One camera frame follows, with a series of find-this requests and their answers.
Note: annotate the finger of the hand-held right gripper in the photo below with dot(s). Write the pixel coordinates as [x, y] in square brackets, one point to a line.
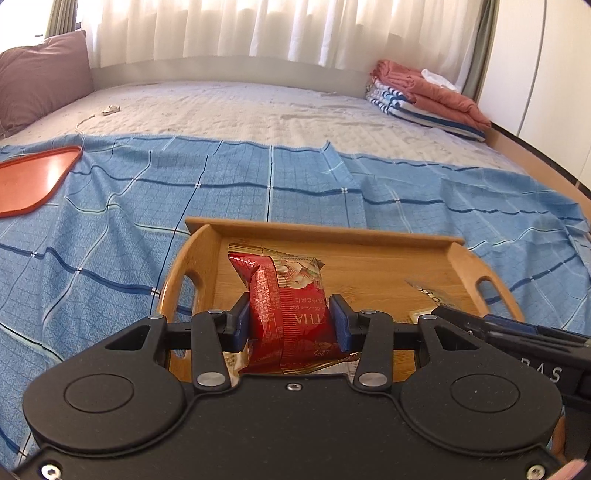
[461, 321]
[508, 325]

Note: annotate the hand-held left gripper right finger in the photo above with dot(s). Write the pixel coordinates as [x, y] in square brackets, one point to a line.
[339, 324]

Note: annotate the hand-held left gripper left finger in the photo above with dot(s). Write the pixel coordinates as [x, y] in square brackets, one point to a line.
[241, 324]

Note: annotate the red snack bag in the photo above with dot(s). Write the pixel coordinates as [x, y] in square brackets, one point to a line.
[286, 314]

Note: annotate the wooden tray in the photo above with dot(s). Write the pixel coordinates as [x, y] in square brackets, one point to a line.
[369, 263]

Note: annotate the blue checked bedsheet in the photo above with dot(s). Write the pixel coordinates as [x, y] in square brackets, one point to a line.
[115, 230]

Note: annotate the white quilted mattress pad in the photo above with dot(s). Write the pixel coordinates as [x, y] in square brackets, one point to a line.
[231, 115]

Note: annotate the blue striped folded blanket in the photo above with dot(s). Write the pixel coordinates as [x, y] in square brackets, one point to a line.
[401, 108]

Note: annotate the folded blankets stack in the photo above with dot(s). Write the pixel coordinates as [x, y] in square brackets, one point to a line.
[443, 99]

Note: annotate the white folded cloth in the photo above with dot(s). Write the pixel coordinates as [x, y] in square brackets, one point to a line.
[438, 78]

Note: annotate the red plastic tray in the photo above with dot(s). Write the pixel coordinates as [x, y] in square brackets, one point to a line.
[32, 182]

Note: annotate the beige bed headboard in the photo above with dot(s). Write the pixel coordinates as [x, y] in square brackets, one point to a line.
[231, 71]

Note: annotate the white wardrobe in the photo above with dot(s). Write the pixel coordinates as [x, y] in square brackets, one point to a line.
[545, 69]

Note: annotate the grey green curtain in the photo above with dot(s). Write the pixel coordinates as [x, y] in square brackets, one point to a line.
[62, 18]
[478, 46]

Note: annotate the white sheer curtain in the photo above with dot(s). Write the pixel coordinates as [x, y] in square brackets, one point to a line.
[277, 27]

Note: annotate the purple pillow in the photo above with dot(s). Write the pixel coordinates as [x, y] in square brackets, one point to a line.
[41, 78]

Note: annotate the wooden bed frame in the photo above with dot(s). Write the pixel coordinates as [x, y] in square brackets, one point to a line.
[540, 157]

